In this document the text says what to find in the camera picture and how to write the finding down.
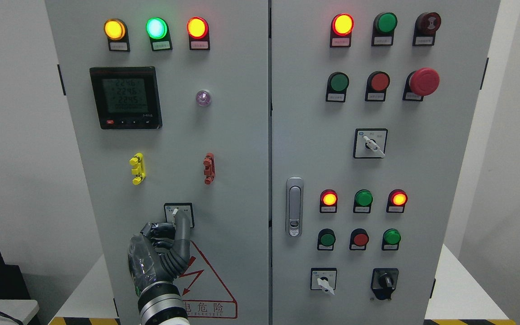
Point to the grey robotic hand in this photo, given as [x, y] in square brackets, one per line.
[160, 252]

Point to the white rotary selector switch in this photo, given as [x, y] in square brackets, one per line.
[323, 279]
[185, 207]

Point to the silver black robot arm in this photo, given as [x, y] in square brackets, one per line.
[160, 304]

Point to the lit green indicator light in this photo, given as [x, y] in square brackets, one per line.
[158, 31]

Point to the yellow indicator light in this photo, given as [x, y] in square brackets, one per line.
[117, 36]

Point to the red electrical hazard warning sticker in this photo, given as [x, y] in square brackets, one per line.
[204, 293]

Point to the left grey cabinet door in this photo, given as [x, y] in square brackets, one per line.
[232, 213]

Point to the grey cabinet door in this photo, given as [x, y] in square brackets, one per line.
[314, 139]
[232, 213]

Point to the black digital power meter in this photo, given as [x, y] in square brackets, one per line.
[126, 97]

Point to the small clear purple lamp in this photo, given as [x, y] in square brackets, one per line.
[203, 98]

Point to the green push button lower left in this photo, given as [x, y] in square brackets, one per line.
[326, 240]

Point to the green push button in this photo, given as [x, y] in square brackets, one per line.
[326, 240]
[337, 86]
[391, 240]

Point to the lit red indicator lower left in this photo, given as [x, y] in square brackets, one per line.
[328, 201]

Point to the red push button lower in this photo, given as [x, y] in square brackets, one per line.
[358, 240]

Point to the red push button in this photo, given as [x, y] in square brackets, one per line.
[377, 84]
[358, 240]

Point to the green indicator lower middle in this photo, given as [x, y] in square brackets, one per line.
[362, 202]

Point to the lit red indicator light left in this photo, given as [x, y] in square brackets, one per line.
[198, 33]

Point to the green push button lower right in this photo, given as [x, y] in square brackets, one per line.
[391, 240]

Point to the lit red indicator lower right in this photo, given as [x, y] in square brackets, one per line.
[396, 202]

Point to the green push button upper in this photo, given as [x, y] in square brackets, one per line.
[337, 86]

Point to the right grey cabinet door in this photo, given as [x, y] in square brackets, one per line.
[314, 139]

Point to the red push button upper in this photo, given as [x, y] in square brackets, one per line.
[377, 84]

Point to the lit red indicator top right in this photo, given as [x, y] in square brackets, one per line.
[341, 31]

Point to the red emergency stop button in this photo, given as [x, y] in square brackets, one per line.
[420, 83]

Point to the green indicator top right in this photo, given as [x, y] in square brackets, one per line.
[383, 29]

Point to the dark red buzzer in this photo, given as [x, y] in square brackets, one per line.
[425, 29]

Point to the silver cabinet door handle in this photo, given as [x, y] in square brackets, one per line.
[294, 206]

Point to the black knob selector switch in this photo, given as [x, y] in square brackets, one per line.
[383, 282]

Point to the upper right rotary selector switch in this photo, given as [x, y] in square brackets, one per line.
[370, 143]

